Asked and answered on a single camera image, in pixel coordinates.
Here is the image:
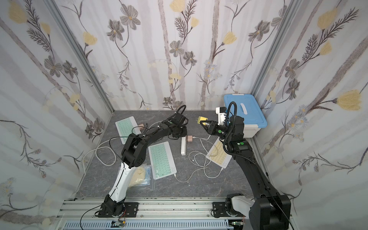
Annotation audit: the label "yellow charger plug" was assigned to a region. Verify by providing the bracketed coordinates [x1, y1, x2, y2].
[197, 116, 208, 124]

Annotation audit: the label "white power strip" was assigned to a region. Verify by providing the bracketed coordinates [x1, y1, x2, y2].
[181, 137, 187, 156]

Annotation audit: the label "green wireless keyboard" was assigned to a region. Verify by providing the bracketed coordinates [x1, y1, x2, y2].
[115, 116, 141, 145]
[148, 141, 177, 180]

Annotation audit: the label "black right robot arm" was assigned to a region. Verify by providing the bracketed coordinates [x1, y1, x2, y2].
[199, 116, 291, 230]

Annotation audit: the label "blue lid storage box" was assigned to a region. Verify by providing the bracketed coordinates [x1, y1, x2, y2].
[224, 94, 268, 138]

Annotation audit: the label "bagged blue masks and gloves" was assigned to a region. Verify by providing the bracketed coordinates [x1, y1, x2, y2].
[128, 164, 155, 190]

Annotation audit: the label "yellow wireless keyboard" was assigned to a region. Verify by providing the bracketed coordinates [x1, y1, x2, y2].
[206, 139, 232, 169]

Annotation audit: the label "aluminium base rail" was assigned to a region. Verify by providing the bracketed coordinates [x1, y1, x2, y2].
[56, 197, 294, 230]

